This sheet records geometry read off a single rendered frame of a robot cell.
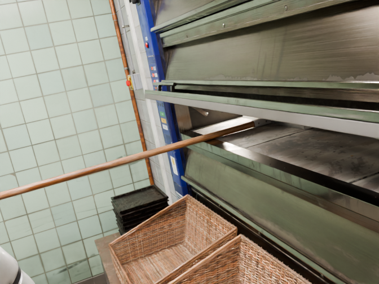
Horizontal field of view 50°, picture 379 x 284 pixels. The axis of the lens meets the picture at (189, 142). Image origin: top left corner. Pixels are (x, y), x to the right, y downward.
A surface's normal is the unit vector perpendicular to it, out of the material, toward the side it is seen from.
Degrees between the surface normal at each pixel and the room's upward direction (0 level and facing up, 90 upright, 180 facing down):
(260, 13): 90
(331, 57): 70
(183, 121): 90
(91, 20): 90
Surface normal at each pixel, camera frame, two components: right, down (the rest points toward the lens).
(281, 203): -0.93, -0.09
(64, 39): 0.36, 0.15
